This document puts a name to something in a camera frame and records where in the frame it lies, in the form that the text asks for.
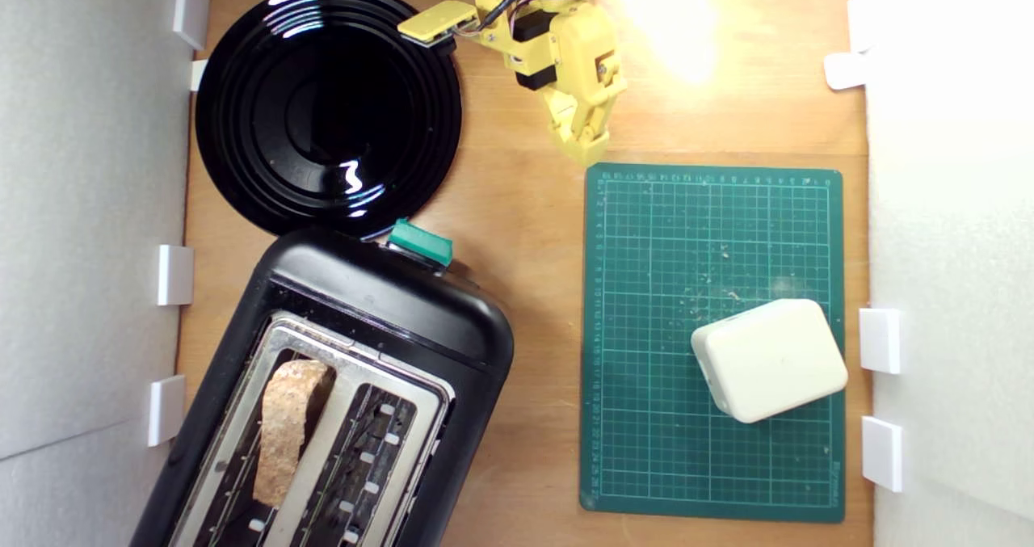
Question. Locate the green toaster lever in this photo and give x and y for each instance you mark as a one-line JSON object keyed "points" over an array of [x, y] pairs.
{"points": [[420, 242]]}

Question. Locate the black round plate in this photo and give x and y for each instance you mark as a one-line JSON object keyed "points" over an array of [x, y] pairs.
{"points": [[323, 111]]}

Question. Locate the white wall clip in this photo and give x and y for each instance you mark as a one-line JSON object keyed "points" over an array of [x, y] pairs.
{"points": [[175, 275], [882, 452], [166, 410], [844, 70], [199, 74], [190, 12], [880, 339], [858, 22]]}

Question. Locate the white rounded block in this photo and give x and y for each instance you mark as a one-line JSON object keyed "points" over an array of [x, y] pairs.
{"points": [[767, 361]]}

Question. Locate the black two-slot toaster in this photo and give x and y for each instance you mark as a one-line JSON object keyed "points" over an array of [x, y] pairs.
{"points": [[388, 305]]}

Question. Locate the brown bread slice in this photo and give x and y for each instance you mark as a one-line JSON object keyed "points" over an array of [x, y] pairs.
{"points": [[283, 434]]}

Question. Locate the yellow gripper camera housing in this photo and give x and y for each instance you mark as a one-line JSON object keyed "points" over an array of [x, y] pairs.
{"points": [[436, 20]]}

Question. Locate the green cutting mat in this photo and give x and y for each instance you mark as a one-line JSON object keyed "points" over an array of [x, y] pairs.
{"points": [[646, 329]]}

